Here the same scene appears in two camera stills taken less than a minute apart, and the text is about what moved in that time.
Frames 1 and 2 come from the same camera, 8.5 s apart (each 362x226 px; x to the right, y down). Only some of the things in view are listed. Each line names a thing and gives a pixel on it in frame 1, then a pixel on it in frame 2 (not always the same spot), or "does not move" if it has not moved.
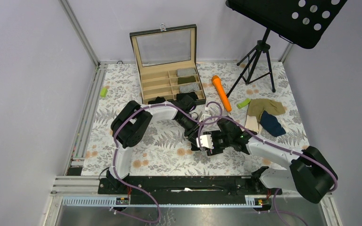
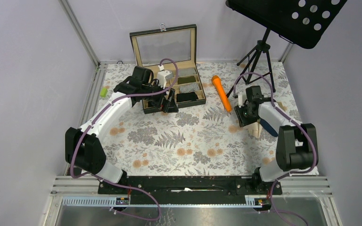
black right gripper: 216,150 to 242,121
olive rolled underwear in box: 186,79 does not move
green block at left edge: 103,92 does not move
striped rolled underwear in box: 188,87 does not move
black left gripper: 191,134 to 169,105
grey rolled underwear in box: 185,71 does not move
